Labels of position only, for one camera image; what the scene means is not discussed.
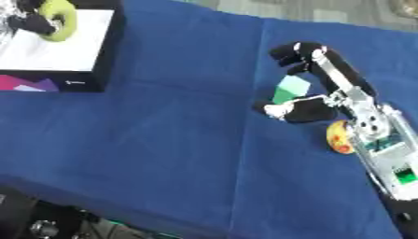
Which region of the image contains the black box with white inside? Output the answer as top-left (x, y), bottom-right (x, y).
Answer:
top-left (0, 0), bottom-right (128, 93)

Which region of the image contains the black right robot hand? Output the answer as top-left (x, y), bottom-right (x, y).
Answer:
top-left (253, 41), bottom-right (379, 123)

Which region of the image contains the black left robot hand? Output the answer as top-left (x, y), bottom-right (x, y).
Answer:
top-left (5, 0), bottom-right (65, 35)

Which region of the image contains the green block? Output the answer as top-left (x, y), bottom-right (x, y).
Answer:
top-left (271, 75), bottom-right (313, 105)

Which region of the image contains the yellow and orange toy fruit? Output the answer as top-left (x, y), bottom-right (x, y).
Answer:
top-left (325, 119), bottom-right (356, 155)

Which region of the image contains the green ring toy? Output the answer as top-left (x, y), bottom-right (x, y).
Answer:
top-left (37, 0), bottom-right (78, 43)

